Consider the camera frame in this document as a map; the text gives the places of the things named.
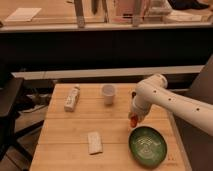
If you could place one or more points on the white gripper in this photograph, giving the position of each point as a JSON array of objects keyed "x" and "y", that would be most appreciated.
[{"x": 138, "y": 111}]

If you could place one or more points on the red pepper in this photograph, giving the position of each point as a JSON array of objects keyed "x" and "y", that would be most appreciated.
[{"x": 133, "y": 122}]

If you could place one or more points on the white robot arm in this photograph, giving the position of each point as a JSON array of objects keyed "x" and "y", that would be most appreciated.
[{"x": 153, "y": 90}]

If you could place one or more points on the green ceramic bowl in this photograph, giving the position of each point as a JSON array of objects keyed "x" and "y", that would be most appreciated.
[{"x": 147, "y": 146}]

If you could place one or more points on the white folded cloth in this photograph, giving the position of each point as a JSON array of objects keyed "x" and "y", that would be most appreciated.
[{"x": 94, "y": 143}]

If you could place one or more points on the white paper sheet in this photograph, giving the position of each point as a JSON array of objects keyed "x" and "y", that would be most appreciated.
[{"x": 23, "y": 15}]

